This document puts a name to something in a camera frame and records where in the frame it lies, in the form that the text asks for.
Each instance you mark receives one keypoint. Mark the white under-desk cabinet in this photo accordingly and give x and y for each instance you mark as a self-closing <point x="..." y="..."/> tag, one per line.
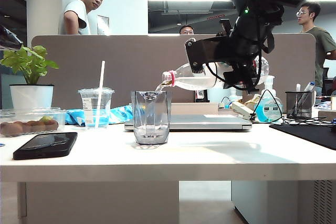
<point x="275" y="203"/>

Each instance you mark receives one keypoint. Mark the clear plastic fruit box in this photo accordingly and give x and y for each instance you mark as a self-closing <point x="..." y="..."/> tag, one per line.
<point x="59" y="119"/>

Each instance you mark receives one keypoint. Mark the small white spray bottle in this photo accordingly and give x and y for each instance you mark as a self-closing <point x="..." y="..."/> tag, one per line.
<point x="233" y="94"/>

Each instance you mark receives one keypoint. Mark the clear plastic lidded cup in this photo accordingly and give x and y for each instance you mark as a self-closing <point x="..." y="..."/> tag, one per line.
<point x="90" y="103"/>

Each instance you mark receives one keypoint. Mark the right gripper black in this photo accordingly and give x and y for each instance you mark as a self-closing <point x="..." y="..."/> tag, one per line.
<point x="241" y="41"/>

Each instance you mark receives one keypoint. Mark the black desk mat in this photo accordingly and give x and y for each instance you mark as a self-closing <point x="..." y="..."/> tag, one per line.
<point x="307" y="133"/>

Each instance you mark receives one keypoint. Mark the black mesh pen holder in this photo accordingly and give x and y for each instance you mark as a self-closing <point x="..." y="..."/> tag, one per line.
<point x="299" y="106"/>

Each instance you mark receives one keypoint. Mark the white wall notice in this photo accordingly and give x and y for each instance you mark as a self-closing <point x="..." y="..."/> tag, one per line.
<point x="103" y="26"/>

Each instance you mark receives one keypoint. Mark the brown desk partition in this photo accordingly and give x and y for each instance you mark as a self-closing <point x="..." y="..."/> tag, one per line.
<point x="118" y="64"/>

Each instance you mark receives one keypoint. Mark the brown kiwi fruit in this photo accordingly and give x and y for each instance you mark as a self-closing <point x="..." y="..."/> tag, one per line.
<point x="52" y="125"/>
<point x="19" y="127"/>
<point x="35" y="127"/>
<point x="5" y="129"/>

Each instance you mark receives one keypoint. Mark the white plant pot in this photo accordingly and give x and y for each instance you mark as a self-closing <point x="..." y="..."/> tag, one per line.
<point x="31" y="98"/>

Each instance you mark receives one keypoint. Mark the green round fruit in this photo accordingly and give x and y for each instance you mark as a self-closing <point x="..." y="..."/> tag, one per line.
<point x="46" y="119"/>

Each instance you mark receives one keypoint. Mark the white drinking straw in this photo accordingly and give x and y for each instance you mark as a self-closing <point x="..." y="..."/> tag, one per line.
<point x="102" y="77"/>

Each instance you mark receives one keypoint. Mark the silver laptop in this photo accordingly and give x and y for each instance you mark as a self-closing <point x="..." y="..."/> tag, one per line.
<point x="210" y="123"/>

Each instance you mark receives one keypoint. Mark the beige laptop riser box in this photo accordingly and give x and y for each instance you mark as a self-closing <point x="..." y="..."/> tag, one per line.
<point x="194" y="108"/>

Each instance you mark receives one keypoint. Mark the blue hand sanitizer pump bottle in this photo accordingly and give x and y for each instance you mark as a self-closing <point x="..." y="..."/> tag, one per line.
<point x="267" y="108"/>

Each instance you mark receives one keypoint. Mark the person behind partition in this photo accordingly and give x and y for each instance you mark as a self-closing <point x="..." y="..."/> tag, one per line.
<point x="187" y="30"/>

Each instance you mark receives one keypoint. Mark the person in pale t-shirt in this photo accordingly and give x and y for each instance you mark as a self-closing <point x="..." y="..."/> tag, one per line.
<point x="76" y="16"/>

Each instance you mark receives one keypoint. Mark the black office chair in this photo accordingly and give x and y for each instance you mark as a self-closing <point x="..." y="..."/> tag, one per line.
<point x="325" y="75"/>

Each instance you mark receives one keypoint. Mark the black smartphone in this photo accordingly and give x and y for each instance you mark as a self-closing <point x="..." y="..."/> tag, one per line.
<point x="44" y="145"/>

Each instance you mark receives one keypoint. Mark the white stapler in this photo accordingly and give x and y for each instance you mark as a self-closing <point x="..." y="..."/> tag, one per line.
<point x="241" y="110"/>

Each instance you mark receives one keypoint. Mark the white desk leg panel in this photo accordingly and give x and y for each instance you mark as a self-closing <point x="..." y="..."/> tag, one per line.
<point x="99" y="203"/>

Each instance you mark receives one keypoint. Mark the white pen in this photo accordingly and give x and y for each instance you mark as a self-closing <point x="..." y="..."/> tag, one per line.
<point x="298" y="88"/>

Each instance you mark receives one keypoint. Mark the green leafy plant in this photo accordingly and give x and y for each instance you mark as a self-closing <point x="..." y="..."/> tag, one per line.
<point x="29" y="61"/>

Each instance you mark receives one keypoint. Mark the person in olive shirt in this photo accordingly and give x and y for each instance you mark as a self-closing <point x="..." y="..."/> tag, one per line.
<point x="321" y="48"/>

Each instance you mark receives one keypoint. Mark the blue patterned cloth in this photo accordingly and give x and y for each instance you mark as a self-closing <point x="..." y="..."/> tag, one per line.
<point x="120" y="115"/>

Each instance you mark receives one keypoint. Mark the mineral water bottle red label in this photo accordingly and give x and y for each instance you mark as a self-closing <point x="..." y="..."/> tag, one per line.
<point x="194" y="81"/>

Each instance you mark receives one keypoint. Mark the faceted clear glass mug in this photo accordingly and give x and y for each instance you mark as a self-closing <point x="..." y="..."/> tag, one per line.
<point x="151" y="119"/>

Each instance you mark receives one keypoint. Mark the white marker blue cap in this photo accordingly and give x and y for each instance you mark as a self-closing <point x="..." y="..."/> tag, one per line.
<point x="309" y="86"/>

